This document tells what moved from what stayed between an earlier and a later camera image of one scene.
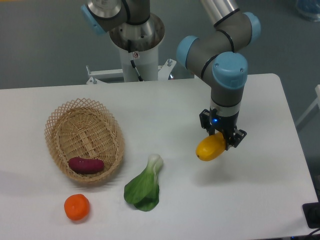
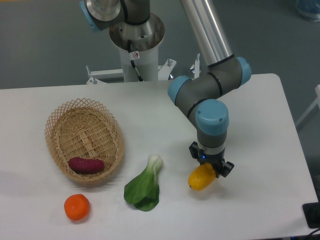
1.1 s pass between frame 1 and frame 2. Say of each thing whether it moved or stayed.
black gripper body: moved
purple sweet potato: stayed
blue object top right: stayed
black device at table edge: stayed
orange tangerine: stayed
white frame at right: stayed
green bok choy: stayed
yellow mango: moved
